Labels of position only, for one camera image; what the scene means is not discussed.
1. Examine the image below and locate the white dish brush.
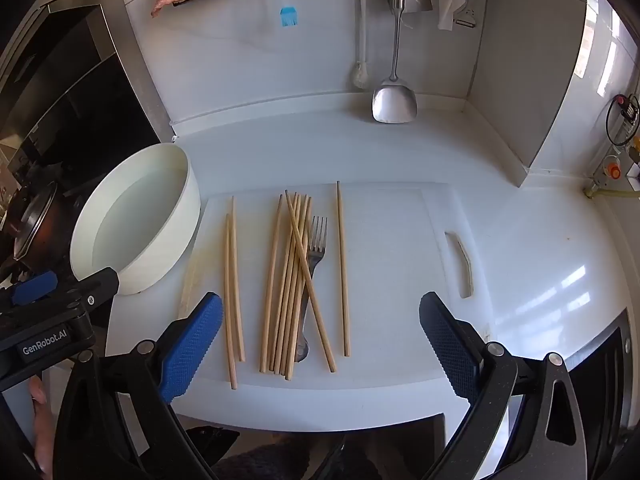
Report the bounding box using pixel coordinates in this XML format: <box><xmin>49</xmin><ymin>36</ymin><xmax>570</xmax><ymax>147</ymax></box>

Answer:
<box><xmin>352</xmin><ymin>0</ymin><xmax>372</xmax><ymax>88</ymax></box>

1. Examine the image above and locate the metal fork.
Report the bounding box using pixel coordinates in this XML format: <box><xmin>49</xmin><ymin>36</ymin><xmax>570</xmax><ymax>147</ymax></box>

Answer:
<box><xmin>294</xmin><ymin>216</ymin><xmax>329</xmax><ymax>364</ymax></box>

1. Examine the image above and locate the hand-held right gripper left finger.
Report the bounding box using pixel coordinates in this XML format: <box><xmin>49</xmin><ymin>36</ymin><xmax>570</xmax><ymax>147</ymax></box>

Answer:
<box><xmin>54</xmin><ymin>291</ymin><xmax>224</xmax><ymax>480</ymax></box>

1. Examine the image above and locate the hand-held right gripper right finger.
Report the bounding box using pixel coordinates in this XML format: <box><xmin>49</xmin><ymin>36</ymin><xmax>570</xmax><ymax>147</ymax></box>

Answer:
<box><xmin>419</xmin><ymin>291</ymin><xmax>588</xmax><ymax>480</ymax></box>

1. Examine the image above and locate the white cutting board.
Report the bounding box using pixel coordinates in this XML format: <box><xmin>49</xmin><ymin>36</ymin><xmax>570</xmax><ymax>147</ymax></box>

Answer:
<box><xmin>172</xmin><ymin>181</ymin><xmax>495</xmax><ymax>433</ymax></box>

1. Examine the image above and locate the brown cooking pot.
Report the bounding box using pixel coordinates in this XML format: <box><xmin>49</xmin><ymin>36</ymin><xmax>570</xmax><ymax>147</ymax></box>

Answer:
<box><xmin>0</xmin><ymin>180</ymin><xmax>77</xmax><ymax>272</ymax></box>

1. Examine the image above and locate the black cable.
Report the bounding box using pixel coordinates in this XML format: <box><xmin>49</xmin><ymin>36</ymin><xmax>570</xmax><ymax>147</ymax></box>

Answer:
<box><xmin>605</xmin><ymin>94</ymin><xmax>640</xmax><ymax>149</ymax></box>

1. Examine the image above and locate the white round bowl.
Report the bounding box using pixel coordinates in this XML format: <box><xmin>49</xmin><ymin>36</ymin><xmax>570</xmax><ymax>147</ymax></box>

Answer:
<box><xmin>69</xmin><ymin>143</ymin><xmax>202</xmax><ymax>296</ymax></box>

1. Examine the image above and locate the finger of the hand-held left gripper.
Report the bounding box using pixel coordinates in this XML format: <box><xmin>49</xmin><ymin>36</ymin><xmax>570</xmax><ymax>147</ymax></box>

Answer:
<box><xmin>54</xmin><ymin>266</ymin><xmax>121</xmax><ymax>312</ymax></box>
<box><xmin>0</xmin><ymin>269</ymin><xmax>57</xmax><ymax>311</ymax></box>

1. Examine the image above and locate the group of wooden chopsticks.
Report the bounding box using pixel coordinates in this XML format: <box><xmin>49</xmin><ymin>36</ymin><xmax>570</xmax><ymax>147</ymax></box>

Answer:
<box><xmin>223</xmin><ymin>180</ymin><xmax>351</xmax><ymax>391</ymax></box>

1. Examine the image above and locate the steel spatula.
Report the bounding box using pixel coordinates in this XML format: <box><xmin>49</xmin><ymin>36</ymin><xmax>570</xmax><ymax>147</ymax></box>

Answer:
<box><xmin>371</xmin><ymin>0</ymin><xmax>419</xmax><ymax>124</ymax></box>

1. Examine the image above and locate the glass pot lid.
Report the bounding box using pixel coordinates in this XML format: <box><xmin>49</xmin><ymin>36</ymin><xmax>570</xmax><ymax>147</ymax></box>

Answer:
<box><xmin>11</xmin><ymin>182</ymin><xmax>60</xmax><ymax>262</ymax></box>

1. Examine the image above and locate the person's left hand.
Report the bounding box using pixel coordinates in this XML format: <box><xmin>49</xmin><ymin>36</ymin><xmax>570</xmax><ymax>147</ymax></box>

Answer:
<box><xmin>27</xmin><ymin>379</ymin><xmax>55</xmax><ymax>477</ymax></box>

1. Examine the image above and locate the wall gas valve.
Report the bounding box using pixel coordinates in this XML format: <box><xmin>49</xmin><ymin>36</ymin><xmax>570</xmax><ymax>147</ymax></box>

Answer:
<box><xmin>584</xmin><ymin>150</ymin><xmax>627</xmax><ymax>199</ymax></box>

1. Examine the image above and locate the black integrated stove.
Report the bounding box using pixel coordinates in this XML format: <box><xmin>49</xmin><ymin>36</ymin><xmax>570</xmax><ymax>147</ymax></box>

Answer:
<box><xmin>0</xmin><ymin>0</ymin><xmax>173</xmax><ymax>281</ymax></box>

